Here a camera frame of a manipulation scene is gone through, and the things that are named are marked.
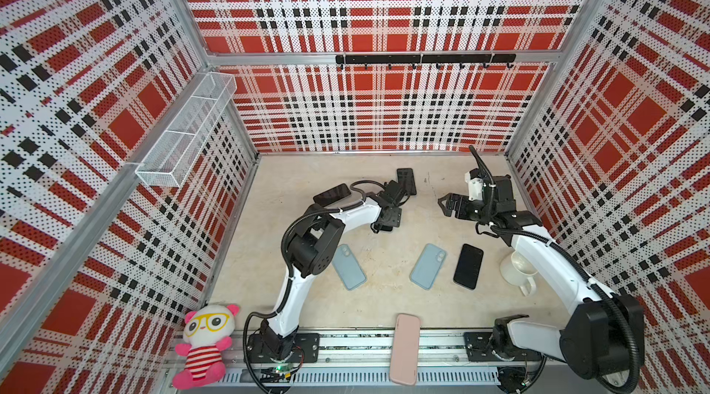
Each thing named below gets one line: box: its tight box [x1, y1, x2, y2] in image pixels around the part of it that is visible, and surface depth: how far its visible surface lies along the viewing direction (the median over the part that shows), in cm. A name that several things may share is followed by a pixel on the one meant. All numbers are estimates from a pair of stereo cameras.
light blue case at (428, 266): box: [408, 243, 447, 291], surface depth 92 cm
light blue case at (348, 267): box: [331, 243, 368, 291], surface depth 91 cm
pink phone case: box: [389, 313, 421, 387], surface depth 75 cm
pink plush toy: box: [171, 304, 240, 391], surface depth 71 cm
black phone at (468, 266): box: [452, 243, 484, 291], surface depth 90 cm
